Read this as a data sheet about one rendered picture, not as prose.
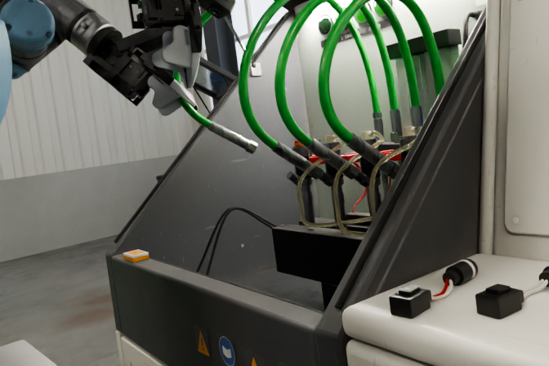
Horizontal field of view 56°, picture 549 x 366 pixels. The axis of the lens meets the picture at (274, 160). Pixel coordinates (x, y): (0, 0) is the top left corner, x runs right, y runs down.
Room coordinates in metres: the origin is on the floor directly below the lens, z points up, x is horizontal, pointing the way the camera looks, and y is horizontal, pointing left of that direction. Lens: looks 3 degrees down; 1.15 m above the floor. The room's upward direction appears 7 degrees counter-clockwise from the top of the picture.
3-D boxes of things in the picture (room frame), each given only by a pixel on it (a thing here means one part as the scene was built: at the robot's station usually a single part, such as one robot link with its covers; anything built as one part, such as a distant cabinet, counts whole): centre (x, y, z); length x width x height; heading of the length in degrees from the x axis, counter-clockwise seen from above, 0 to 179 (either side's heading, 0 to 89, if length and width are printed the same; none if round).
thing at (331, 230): (0.81, -0.12, 0.91); 0.34 x 0.10 x 0.15; 35
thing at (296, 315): (0.77, 0.15, 0.87); 0.62 x 0.04 x 0.16; 35
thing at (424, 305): (0.47, -0.13, 0.99); 0.12 x 0.02 x 0.02; 132
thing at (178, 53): (0.79, 0.12, 1.28); 0.06 x 0.03 x 0.09; 125
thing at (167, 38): (0.82, 0.14, 1.28); 0.06 x 0.03 x 0.09; 125
